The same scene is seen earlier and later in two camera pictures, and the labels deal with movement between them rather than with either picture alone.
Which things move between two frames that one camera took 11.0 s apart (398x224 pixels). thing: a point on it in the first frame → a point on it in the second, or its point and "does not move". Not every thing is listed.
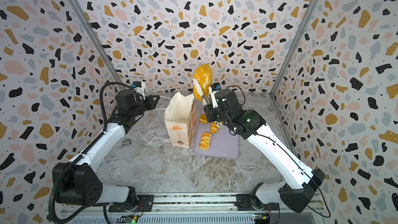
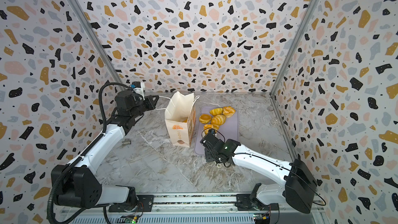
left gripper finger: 148,106 does not move
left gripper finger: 153,99 does not move
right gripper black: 210,107 → 208,143
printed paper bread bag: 180,116 does not move
